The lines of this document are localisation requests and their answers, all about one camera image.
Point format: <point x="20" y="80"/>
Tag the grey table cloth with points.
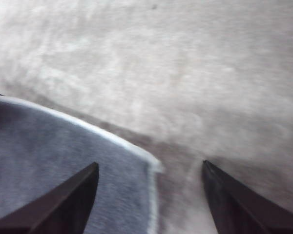
<point x="175" y="73"/>

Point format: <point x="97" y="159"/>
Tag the purple towel with grey hem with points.
<point x="51" y="146"/>

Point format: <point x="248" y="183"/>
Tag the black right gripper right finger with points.
<point x="239" y="207"/>

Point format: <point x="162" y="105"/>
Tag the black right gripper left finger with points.
<point x="63" y="207"/>

